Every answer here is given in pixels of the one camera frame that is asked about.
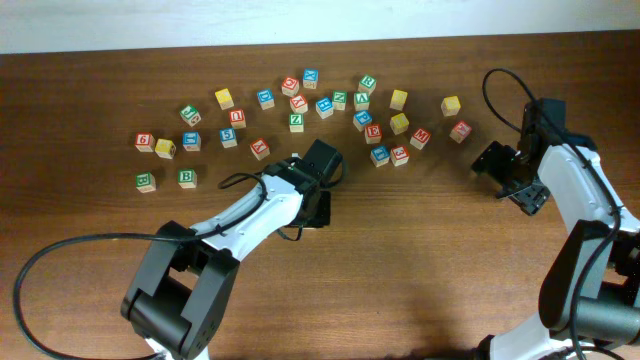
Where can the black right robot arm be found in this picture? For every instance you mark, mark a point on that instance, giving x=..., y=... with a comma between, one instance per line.
x=592, y=289

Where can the yellow block upper left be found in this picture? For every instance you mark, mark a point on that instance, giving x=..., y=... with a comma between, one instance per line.
x=224, y=99

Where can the red A block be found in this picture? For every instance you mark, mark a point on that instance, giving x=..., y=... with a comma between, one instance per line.
x=460, y=132

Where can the yellow block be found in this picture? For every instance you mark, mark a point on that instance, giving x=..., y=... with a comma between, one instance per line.
x=165, y=148
x=224, y=99
x=450, y=106
x=398, y=99
x=399, y=123

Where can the red O block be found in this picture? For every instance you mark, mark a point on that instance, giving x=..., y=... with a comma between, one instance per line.
x=290, y=86

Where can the red E block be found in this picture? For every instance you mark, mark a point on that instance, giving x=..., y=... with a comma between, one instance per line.
x=372, y=133

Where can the green Z block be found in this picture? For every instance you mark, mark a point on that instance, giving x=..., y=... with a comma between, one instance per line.
x=296, y=123

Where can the blue X block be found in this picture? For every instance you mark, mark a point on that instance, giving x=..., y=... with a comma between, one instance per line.
x=310, y=78

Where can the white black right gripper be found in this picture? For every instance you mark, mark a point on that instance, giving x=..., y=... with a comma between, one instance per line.
x=491, y=162

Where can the yellow block far right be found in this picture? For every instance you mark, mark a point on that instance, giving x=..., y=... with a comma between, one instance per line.
x=450, y=106

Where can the red Y block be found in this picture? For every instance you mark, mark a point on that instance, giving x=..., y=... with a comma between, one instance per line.
x=299, y=104

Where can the yellow block middle right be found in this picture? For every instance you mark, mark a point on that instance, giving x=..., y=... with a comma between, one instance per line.
x=399, y=123

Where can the red 3 block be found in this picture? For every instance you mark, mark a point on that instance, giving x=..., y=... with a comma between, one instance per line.
x=399, y=155

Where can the green J block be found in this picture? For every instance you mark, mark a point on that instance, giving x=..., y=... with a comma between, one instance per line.
x=190, y=115

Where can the blue T block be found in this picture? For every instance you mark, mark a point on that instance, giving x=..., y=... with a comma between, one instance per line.
x=379, y=156

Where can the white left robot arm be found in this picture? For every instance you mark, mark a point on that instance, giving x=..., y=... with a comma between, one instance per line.
x=180, y=292

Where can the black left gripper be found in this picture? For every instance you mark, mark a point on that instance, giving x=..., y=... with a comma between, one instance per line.
x=323, y=217

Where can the yellow block upper right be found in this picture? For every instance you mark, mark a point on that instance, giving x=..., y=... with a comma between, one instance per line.
x=398, y=99

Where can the green R block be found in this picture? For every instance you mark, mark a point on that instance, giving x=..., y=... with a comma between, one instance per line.
x=367, y=84

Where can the red 6 block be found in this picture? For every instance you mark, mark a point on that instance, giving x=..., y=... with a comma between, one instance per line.
x=145, y=142

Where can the blue D block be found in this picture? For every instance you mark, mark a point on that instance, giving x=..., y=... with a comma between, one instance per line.
x=266, y=99

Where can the green b block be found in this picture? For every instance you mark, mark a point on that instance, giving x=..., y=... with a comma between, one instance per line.
x=145, y=182
x=187, y=178

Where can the green V block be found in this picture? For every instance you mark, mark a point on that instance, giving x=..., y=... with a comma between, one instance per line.
x=361, y=101

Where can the green B block far left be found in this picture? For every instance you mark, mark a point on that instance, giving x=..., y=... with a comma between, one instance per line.
x=145, y=182

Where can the blue H block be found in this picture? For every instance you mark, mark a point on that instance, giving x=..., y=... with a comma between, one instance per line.
x=324, y=107

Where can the blue P block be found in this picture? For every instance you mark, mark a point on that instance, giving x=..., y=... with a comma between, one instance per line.
x=361, y=119

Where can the red U block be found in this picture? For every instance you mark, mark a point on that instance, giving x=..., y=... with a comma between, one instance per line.
x=237, y=119

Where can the yellow block far left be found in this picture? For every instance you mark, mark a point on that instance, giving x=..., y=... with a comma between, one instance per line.
x=165, y=148

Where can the red K block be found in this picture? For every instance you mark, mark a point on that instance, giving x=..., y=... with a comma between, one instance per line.
x=260, y=148

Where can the blue block left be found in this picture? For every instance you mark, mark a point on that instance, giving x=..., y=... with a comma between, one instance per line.
x=191, y=141

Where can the blue 5 block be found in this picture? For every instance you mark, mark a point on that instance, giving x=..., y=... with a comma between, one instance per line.
x=228, y=137

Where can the red M block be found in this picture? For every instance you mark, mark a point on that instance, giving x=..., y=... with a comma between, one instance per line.
x=420, y=138

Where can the green N block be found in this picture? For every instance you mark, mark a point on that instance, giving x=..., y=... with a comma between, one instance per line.
x=339, y=100

